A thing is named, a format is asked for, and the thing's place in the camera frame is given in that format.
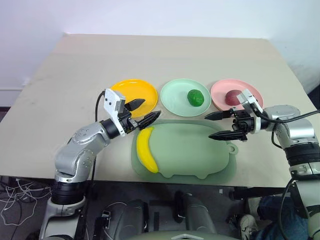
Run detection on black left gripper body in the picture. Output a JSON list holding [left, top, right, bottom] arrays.
[[116, 104, 140, 134]]

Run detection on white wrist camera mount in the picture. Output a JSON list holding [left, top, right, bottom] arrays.
[[236, 88, 265, 133], [103, 88, 126, 138]]

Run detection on yellow plate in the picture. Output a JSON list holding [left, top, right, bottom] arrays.
[[109, 79, 159, 120]]

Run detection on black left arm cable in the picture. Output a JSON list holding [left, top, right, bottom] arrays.
[[86, 88, 107, 201]]

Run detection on green pig-shaped silicone mat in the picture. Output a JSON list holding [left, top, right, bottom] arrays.
[[131, 119, 239, 180]]

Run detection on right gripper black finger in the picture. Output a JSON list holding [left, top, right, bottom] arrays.
[[208, 130, 248, 142], [204, 109, 235, 121]]

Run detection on yellow toy banana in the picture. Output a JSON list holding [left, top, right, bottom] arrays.
[[136, 126, 159, 174]]

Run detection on pink plate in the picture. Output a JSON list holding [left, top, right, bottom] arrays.
[[210, 79, 264, 112]]

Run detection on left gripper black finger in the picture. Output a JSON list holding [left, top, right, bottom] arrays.
[[136, 110, 162, 131], [124, 98, 146, 112]]

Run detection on dark red toy fruit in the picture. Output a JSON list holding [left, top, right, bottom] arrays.
[[225, 90, 243, 105]]

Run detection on white sneaker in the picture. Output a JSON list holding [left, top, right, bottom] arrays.
[[239, 214, 259, 239]]

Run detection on dark rounded shape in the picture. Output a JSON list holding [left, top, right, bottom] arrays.
[[174, 190, 217, 235], [104, 199, 151, 240]]

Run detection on tangled white floor cables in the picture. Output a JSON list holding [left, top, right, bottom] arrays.
[[0, 177, 54, 226]]

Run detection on blue jeans leg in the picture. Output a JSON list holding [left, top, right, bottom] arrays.
[[250, 196, 311, 240]]

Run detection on green toy fruit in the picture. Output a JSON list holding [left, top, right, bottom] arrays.
[[187, 89, 205, 107]]

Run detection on black table frame bar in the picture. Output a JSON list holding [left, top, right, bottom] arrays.
[[233, 186, 286, 201]]

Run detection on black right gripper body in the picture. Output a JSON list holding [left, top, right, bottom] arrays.
[[229, 106, 257, 142]]

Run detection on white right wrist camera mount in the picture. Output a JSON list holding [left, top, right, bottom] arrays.
[[236, 88, 265, 133]]

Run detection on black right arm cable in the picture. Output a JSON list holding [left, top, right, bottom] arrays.
[[251, 103, 320, 221]]

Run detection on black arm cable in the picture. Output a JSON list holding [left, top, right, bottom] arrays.
[[251, 103, 320, 221], [86, 88, 107, 201]]

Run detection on green plate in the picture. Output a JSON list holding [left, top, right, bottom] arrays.
[[160, 78, 211, 118]]

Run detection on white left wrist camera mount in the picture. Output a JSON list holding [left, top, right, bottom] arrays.
[[103, 88, 126, 138]]

